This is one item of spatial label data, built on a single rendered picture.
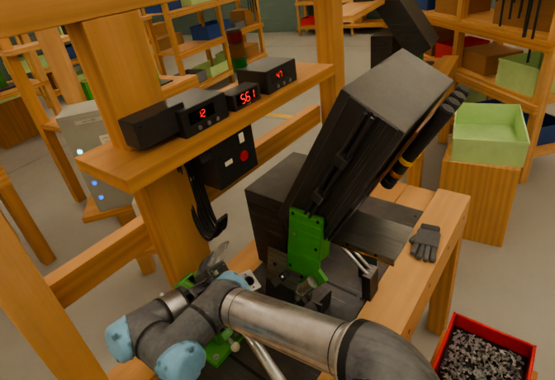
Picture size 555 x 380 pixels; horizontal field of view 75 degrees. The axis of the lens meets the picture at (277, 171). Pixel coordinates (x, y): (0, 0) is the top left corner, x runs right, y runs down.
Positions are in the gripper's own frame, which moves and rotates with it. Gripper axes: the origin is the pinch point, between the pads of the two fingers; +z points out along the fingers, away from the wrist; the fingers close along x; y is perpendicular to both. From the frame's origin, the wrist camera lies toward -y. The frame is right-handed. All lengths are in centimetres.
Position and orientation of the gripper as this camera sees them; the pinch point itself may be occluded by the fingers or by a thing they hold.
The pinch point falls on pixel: (241, 267)
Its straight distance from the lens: 97.3
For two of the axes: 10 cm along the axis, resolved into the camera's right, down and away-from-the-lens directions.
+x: -5.3, -8.3, 1.9
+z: 6.3, -2.4, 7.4
